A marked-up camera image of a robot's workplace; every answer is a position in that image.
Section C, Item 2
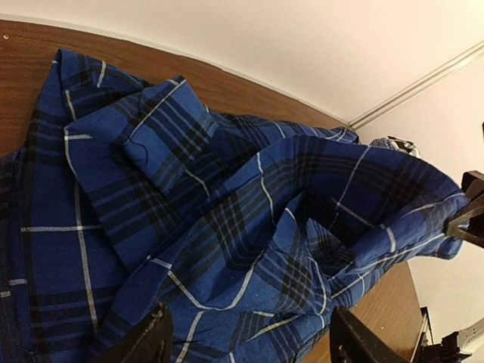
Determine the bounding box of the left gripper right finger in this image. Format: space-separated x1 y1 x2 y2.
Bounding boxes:
329 306 408 363

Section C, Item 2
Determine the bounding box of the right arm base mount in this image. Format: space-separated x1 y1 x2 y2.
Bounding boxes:
414 307 483 362

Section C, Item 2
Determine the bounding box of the small blue gingham shirt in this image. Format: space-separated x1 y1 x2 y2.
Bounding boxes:
370 138 399 150

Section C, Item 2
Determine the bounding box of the right aluminium frame post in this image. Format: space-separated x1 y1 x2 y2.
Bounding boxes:
349 41 483 130

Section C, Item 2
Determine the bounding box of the blue plaid long sleeve shirt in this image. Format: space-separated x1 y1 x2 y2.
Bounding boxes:
1 49 468 362

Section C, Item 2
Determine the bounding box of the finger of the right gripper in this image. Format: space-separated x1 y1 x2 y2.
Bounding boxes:
445 170 483 248

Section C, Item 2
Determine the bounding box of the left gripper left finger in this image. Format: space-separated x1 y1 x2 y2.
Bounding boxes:
94 302 173 363

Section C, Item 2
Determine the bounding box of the black white checked shirt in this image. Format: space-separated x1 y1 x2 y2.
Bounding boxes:
386 136 420 158

